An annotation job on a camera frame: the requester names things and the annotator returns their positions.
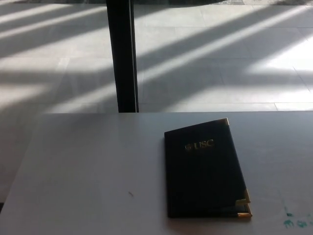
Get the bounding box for black window frame post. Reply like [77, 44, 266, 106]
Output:
[106, 0, 139, 113]

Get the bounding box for black USC diary gold corners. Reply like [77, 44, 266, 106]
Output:
[164, 117, 253, 219]

